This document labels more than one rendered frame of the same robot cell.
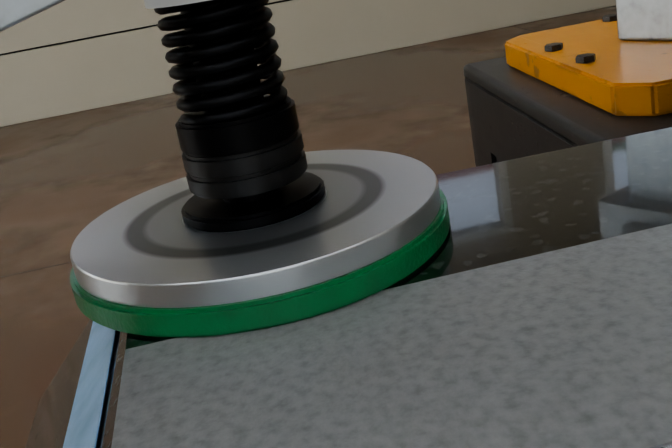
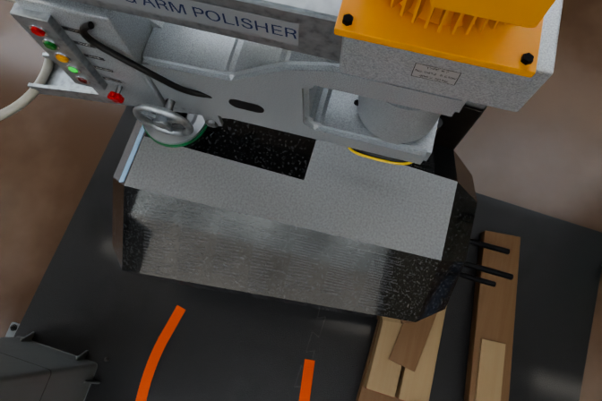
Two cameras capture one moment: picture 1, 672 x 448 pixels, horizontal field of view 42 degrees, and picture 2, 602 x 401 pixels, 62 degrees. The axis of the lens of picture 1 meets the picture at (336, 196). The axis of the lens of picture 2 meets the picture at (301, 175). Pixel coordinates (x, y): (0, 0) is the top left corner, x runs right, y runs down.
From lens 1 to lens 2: 1.46 m
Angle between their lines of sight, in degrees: 57
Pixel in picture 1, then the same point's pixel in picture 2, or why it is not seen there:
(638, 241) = (218, 160)
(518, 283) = (195, 158)
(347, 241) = (176, 140)
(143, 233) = not seen: hidden behind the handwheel
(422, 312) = (181, 157)
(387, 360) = (169, 165)
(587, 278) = (203, 164)
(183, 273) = (152, 132)
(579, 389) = (181, 185)
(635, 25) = not seen: outside the picture
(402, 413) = (164, 176)
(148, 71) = not seen: outside the picture
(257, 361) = (157, 153)
